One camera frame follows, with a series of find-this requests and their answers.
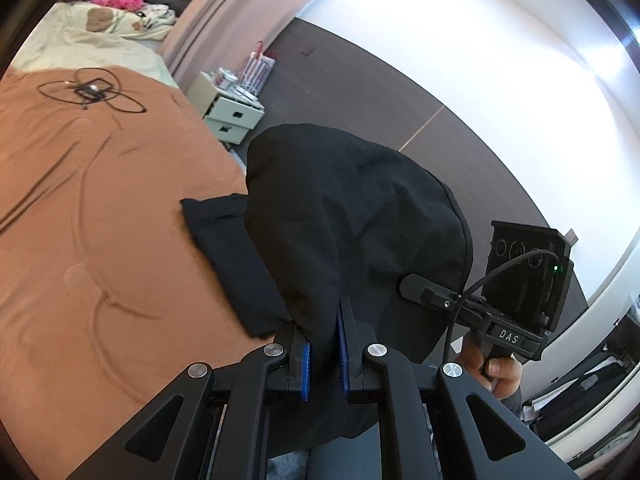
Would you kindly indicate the cream bear print blanket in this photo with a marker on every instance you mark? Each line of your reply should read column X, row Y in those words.
column 60, row 45

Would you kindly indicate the pink curtain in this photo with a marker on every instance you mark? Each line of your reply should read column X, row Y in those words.
column 220, row 20

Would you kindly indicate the person's right hand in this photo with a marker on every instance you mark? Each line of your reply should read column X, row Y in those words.
column 505, row 377

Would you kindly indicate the orange blanket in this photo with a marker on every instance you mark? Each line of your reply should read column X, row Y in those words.
column 100, row 210

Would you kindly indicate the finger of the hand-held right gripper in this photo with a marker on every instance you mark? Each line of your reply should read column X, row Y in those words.
column 430, row 292

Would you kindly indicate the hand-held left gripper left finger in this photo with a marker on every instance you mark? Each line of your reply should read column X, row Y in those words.
column 305, row 370

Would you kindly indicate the white printed pillow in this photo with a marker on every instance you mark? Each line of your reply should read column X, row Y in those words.
column 150, row 22

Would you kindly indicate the striped paper bag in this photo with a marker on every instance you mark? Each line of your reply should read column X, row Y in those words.
column 257, row 67

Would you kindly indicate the white nightstand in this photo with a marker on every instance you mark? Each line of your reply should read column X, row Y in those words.
column 230, row 110

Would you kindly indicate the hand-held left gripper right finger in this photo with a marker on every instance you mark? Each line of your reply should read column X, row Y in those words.
column 342, row 355

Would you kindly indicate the black pants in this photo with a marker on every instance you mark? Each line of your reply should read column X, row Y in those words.
column 350, row 210

